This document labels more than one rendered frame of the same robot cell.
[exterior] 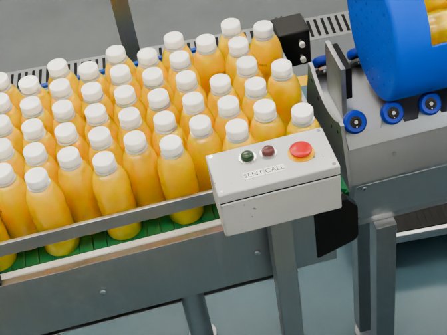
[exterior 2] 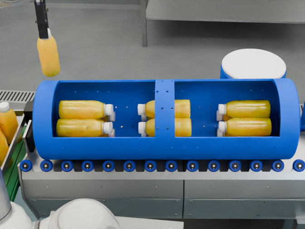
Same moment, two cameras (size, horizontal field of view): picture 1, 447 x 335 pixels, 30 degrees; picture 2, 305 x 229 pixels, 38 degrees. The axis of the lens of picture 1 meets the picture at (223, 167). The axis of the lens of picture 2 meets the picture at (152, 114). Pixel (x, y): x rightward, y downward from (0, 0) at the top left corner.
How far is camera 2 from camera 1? 0.90 m
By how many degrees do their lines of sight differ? 8
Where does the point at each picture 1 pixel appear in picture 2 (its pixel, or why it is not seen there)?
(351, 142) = (24, 175)
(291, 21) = not seen: hidden behind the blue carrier
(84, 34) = (42, 78)
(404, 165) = (53, 194)
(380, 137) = (39, 176)
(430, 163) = (68, 196)
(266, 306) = not seen: outside the picture
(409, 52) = (40, 137)
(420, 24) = (46, 125)
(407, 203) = not seen: hidden behind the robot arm
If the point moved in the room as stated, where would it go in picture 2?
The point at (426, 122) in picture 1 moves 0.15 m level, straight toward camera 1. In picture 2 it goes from (65, 175) to (39, 204)
